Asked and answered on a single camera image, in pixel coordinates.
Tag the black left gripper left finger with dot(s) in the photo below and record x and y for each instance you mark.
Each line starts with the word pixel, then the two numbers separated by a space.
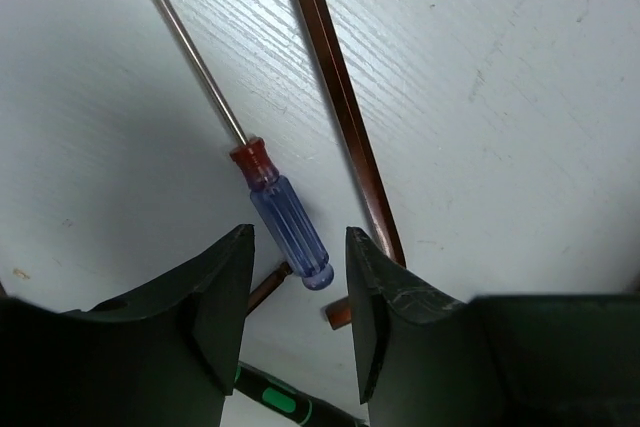
pixel 162 354

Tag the long brown hex key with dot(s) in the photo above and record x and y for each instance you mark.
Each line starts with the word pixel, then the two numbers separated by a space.
pixel 333 70

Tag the green black screwdriver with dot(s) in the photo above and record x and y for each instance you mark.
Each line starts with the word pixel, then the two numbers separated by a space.
pixel 289 402

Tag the blue red screwdriver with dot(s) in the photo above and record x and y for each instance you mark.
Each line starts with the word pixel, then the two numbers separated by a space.
pixel 270 192

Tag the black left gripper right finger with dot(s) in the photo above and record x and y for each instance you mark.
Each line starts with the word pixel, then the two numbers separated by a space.
pixel 424 358

